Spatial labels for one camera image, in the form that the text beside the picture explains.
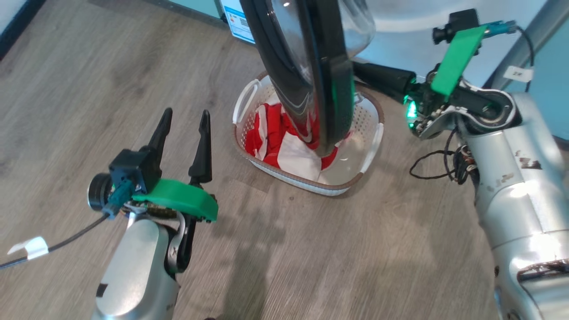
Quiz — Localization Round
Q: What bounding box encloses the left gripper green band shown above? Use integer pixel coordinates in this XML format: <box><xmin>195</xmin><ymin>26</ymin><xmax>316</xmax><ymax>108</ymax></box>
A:
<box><xmin>124</xmin><ymin>108</ymin><xmax>218</xmax><ymax>223</ymax></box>

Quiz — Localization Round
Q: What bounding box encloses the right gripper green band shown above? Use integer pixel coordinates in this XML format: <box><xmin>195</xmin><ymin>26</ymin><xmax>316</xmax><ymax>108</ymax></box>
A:
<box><xmin>353</xmin><ymin>24</ymin><xmax>517</xmax><ymax>140</ymax></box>

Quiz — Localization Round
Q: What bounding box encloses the round black washing machine door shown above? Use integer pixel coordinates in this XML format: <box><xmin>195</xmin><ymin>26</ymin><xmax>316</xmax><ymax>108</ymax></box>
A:
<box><xmin>240</xmin><ymin>0</ymin><xmax>377</xmax><ymax>157</ymax></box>

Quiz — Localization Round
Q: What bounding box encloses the red and white garment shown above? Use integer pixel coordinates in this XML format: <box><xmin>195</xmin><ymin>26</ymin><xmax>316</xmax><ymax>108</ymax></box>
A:
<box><xmin>244</xmin><ymin>103</ymin><xmax>353</xmax><ymax>182</ymax></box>

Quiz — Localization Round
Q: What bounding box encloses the white washing machine body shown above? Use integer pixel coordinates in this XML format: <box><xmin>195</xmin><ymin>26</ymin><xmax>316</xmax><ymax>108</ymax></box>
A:
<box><xmin>220</xmin><ymin>0</ymin><xmax>552</xmax><ymax>87</ymax></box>

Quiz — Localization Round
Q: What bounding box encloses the white perforated laundry basket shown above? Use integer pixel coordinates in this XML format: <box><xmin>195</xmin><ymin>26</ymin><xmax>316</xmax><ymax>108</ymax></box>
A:
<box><xmin>232</xmin><ymin>71</ymin><xmax>385</xmax><ymax>196</ymax></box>

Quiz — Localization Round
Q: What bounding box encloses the blue energy label sticker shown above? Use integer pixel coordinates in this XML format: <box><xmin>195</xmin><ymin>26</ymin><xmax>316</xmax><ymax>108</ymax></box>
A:
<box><xmin>221</xmin><ymin>0</ymin><xmax>256</xmax><ymax>44</ymax></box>

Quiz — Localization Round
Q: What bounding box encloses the pale teal cabinet beside hinge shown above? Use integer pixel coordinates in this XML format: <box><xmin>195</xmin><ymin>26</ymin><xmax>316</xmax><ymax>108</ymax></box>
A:
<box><xmin>168</xmin><ymin>0</ymin><xmax>223</xmax><ymax>19</ymax></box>

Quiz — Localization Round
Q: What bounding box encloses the wide pale teal cabinet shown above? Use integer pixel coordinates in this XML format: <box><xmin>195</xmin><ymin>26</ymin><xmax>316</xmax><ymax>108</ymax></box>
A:
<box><xmin>487</xmin><ymin>0</ymin><xmax>569</xmax><ymax>139</ymax></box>

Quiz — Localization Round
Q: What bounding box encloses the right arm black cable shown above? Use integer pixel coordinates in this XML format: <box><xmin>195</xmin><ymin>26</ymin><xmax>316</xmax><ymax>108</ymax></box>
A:
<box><xmin>409</xmin><ymin>129</ymin><xmax>478</xmax><ymax>185</ymax></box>

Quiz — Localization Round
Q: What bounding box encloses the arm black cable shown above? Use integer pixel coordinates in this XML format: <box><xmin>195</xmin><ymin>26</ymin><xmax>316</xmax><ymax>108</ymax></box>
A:
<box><xmin>409</xmin><ymin>129</ymin><xmax>478</xmax><ymax>185</ymax></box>
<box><xmin>0</xmin><ymin>212</ymin><xmax>112</xmax><ymax>270</ymax></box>

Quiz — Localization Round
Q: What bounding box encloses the white tag on right cable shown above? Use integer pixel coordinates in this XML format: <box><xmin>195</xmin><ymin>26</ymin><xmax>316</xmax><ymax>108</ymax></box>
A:
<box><xmin>504</xmin><ymin>66</ymin><xmax>534</xmax><ymax>83</ymax></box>

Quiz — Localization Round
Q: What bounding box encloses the white tag on cable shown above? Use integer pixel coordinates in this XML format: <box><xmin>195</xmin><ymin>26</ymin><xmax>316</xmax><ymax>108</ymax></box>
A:
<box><xmin>504</xmin><ymin>66</ymin><xmax>534</xmax><ymax>83</ymax></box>
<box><xmin>8</xmin><ymin>236</ymin><xmax>49</xmax><ymax>260</ymax></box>

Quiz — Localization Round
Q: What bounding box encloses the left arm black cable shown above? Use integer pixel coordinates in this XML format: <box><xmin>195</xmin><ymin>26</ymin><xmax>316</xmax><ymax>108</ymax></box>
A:
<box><xmin>0</xmin><ymin>212</ymin><xmax>112</xmax><ymax>270</ymax></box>

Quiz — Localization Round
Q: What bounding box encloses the white tag on left cable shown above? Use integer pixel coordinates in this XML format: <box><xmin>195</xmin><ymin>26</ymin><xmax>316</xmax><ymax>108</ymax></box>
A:
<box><xmin>8</xmin><ymin>236</ymin><xmax>49</xmax><ymax>260</ymax></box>

